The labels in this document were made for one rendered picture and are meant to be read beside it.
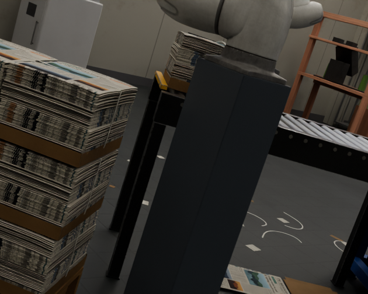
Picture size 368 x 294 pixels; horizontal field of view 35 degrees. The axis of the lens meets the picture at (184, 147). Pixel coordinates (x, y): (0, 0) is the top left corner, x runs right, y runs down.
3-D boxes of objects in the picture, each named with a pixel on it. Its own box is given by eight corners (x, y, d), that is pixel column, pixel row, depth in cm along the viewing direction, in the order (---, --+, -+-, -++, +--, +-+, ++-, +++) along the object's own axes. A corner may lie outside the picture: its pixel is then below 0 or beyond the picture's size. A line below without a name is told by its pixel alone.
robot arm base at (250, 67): (296, 88, 167) (302, 69, 166) (244, 74, 152) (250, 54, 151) (253, 71, 180) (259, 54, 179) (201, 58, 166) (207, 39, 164)
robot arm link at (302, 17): (288, 35, 248) (280, 12, 254) (323, 29, 249) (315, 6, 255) (291, 19, 239) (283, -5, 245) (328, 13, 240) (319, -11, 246)
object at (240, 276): (219, 288, 259) (220, 286, 259) (210, 260, 286) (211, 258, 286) (295, 307, 265) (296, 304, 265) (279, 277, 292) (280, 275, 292)
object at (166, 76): (166, 87, 234) (169, 76, 233) (162, 77, 261) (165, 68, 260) (203, 98, 236) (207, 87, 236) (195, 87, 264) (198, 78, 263)
